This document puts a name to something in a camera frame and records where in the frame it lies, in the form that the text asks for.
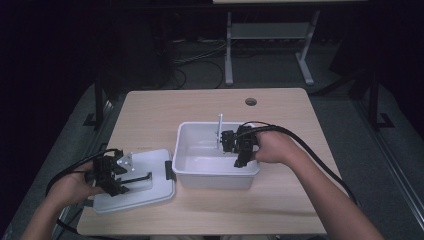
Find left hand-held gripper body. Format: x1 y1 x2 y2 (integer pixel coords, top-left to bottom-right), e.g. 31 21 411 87
85 149 135 194

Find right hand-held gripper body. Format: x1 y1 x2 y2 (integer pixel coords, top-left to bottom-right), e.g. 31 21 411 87
215 112 259 157

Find white box lid black latches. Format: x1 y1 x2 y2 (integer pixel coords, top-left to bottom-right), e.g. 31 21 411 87
92 148 177 215

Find white plastic storage box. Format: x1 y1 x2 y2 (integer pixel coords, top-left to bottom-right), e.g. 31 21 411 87
171 121 261 191

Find person's right hand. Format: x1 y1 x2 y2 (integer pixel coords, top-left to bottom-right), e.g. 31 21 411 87
250 129 299 166

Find person's left hand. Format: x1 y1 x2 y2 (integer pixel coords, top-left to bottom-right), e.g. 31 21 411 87
46 161 106 208

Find black metal stand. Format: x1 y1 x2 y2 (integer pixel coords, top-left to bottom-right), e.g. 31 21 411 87
349 66 396 132
83 75 116 130

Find aluminium floor rail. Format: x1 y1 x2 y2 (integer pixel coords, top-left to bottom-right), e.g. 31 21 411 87
353 99 424 231
43 99 116 240

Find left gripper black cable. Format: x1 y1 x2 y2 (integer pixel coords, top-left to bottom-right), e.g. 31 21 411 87
44 148 125 234

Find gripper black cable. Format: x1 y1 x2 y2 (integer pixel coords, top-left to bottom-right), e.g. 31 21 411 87
44 148 125 234
238 121 358 205

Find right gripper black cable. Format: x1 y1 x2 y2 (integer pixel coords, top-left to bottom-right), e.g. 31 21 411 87
238 121 358 205

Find black floor cable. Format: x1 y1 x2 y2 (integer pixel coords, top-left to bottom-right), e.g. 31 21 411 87
173 59 225 90

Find grey floor cable bundle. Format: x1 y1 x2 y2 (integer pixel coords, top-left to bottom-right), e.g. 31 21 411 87
172 39 228 66

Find grey metal table frame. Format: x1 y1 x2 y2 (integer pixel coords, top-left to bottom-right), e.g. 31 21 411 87
224 9 321 87

